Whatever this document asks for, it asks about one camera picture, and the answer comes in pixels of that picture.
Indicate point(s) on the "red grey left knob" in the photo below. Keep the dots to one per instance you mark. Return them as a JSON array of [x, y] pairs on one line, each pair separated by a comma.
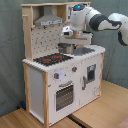
[[56, 75]]

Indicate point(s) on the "grey ice dispenser panel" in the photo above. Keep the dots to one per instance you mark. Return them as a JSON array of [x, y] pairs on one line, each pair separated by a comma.
[[91, 72]]

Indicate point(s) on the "white toy microwave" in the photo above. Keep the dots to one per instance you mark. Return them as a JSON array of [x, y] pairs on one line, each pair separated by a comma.
[[70, 7]]

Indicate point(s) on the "small metal pot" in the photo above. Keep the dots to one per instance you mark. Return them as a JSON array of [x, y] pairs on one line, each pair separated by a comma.
[[66, 48]]

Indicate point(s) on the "grey range hood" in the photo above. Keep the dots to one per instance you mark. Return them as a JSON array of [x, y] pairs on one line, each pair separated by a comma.
[[48, 18]]

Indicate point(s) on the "red grey right knob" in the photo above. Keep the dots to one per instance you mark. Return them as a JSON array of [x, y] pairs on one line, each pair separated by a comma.
[[74, 69]]

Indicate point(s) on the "grey cabinet door handle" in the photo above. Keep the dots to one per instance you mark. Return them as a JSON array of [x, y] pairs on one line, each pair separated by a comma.
[[84, 83]]

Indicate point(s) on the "red grey knob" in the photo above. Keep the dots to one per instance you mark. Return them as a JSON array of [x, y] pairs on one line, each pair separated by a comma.
[[56, 75], [74, 69]]

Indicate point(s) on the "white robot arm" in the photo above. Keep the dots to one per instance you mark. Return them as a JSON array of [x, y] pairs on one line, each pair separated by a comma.
[[82, 15]]

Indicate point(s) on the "white oven door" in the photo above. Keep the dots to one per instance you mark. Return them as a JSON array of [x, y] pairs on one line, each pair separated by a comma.
[[64, 96]]

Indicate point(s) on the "black stovetop red burners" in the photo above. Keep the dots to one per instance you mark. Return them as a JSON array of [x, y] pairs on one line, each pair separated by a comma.
[[52, 59]]

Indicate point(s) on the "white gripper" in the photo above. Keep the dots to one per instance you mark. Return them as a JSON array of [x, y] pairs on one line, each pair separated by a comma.
[[76, 37]]

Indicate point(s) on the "wooden toy kitchen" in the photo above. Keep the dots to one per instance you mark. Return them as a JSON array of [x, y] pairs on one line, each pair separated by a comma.
[[40, 84]]

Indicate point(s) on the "grey toy sink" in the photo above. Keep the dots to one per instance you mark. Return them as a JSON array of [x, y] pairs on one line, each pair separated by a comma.
[[82, 51]]

